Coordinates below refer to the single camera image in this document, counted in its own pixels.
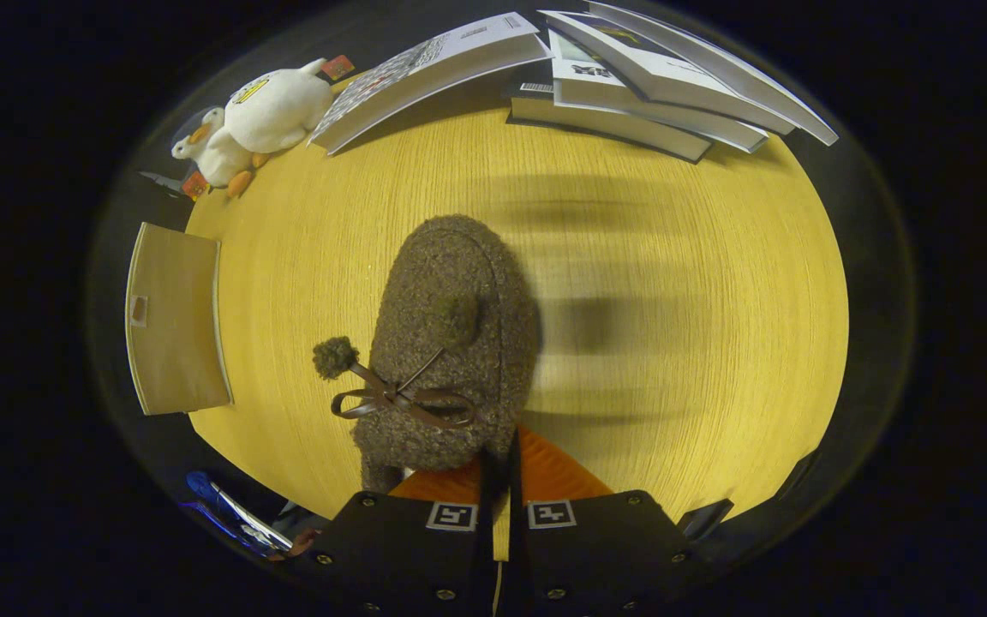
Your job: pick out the brown fuzzy shoe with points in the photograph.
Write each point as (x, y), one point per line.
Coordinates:
(451, 283)

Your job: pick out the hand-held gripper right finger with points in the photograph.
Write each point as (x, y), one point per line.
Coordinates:
(515, 480)

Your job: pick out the cream fabric storage box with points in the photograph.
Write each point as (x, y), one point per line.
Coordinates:
(172, 343)

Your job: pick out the grey patterned book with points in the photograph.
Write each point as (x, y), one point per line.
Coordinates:
(425, 77)

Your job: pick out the white book with black print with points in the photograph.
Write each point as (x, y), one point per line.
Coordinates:
(596, 81)

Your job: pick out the white duck plush toy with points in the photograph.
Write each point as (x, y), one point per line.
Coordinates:
(279, 107)

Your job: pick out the white side desk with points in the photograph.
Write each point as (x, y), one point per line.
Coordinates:
(245, 518)

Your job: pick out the grey and white penguin plush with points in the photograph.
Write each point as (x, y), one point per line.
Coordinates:
(215, 158)

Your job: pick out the plain white book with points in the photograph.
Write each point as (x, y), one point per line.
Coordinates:
(742, 77)

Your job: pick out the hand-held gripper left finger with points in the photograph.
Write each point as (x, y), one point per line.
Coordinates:
(487, 488)

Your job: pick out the blue cloth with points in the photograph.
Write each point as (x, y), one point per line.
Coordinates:
(200, 484)

